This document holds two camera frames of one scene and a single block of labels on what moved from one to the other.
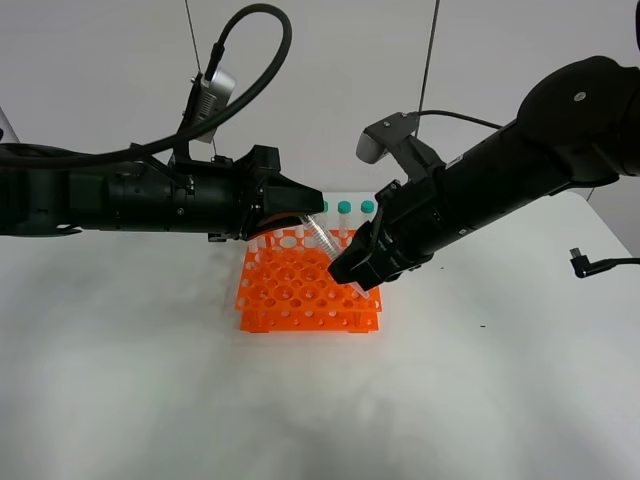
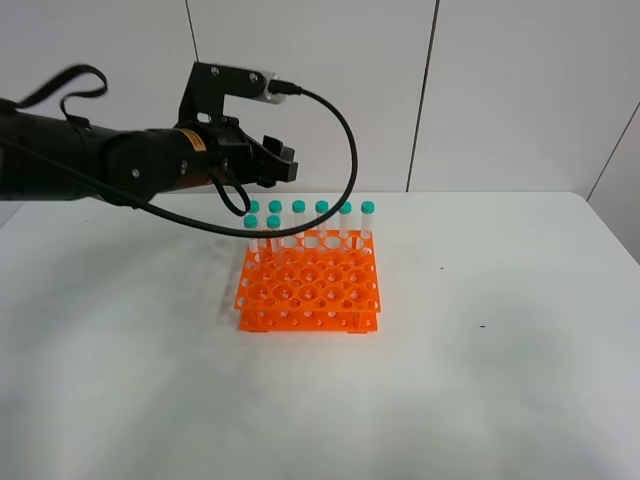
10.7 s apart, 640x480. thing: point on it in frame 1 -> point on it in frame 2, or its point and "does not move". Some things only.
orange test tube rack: (284, 286) does not move
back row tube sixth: (367, 208) does not move
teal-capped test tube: (329, 247) -> (273, 244)
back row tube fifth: (344, 209) does not move
